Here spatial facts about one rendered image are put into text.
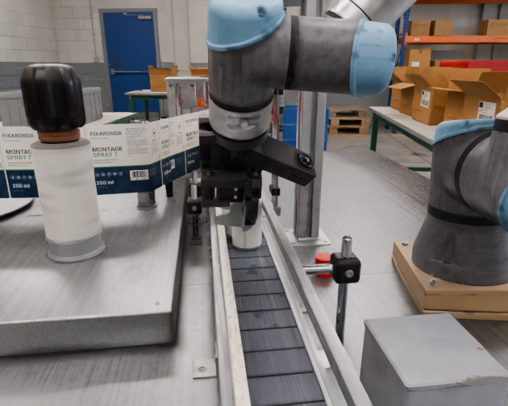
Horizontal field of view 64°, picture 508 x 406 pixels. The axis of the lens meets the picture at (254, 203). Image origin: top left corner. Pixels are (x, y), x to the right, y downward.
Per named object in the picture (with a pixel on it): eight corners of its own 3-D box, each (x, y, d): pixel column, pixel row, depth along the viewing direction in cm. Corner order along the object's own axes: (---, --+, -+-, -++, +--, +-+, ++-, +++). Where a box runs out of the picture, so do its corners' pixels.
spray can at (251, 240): (234, 238, 74) (231, 123, 67) (262, 239, 73) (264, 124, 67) (230, 250, 69) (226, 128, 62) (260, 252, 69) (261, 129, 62)
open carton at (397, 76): (378, 106, 396) (381, 66, 384) (425, 107, 395) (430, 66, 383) (389, 111, 359) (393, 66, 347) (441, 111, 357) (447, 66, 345)
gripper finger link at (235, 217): (214, 229, 66) (214, 191, 59) (250, 228, 67) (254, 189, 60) (214, 246, 64) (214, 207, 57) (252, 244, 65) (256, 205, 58)
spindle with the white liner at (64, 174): (58, 241, 73) (27, 64, 63) (110, 238, 74) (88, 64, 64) (39, 264, 64) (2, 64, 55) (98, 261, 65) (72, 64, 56)
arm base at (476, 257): (398, 246, 73) (402, 192, 70) (484, 243, 73) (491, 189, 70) (434, 287, 59) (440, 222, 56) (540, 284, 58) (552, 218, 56)
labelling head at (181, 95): (172, 167, 124) (166, 78, 116) (215, 165, 125) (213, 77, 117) (169, 179, 111) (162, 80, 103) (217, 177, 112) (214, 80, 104)
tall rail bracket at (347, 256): (289, 352, 52) (293, 233, 47) (345, 347, 53) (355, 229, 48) (295, 370, 49) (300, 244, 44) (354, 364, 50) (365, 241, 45)
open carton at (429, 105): (397, 118, 313) (402, 67, 301) (456, 118, 312) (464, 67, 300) (414, 126, 277) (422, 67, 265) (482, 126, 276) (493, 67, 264)
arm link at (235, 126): (268, 76, 50) (278, 116, 45) (265, 107, 54) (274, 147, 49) (207, 76, 50) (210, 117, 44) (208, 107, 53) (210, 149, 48)
